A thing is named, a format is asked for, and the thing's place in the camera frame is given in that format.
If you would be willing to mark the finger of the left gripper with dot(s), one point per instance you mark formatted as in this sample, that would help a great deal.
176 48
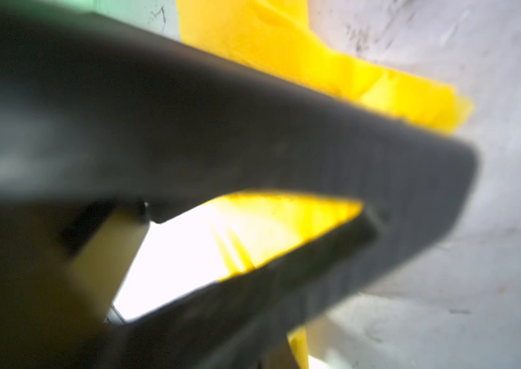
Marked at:
98 118

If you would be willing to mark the yellow paper napkin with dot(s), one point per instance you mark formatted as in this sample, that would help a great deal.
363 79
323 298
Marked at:
251 229

